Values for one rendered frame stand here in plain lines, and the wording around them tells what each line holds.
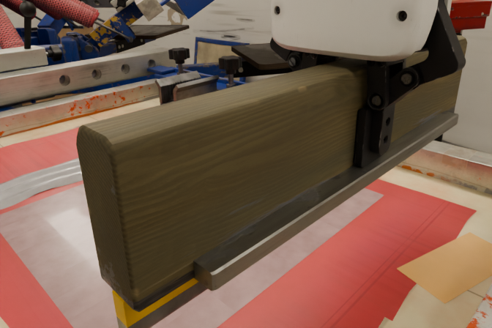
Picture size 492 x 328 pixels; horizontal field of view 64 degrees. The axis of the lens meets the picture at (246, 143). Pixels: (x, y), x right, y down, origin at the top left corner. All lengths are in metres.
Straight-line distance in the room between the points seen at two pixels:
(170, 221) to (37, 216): 0.36
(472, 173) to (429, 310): 0.23
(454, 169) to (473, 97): 1.84
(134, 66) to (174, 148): 0.80
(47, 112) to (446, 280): 0.68
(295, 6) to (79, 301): 0.28
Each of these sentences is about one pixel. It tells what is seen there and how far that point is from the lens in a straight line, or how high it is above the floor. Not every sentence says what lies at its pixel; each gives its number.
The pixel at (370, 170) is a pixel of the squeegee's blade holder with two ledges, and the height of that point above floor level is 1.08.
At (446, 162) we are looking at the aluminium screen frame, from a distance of 0.55.
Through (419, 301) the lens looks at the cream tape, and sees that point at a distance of 0.37.
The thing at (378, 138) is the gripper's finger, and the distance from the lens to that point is 0.26.
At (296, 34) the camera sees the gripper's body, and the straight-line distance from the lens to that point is 0.26.
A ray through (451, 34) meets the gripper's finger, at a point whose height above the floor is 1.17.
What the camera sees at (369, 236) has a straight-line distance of 0.43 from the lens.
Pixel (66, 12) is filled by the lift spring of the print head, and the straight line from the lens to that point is 1.30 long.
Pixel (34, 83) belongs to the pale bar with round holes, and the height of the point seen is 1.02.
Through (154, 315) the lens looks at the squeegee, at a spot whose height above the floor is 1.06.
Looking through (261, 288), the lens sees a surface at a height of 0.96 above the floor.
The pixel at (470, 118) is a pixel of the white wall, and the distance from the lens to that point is 2.41.
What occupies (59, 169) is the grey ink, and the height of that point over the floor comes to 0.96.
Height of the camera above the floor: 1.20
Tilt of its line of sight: 23 degrees down
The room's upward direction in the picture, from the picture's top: 2 degrees counter-clockwise
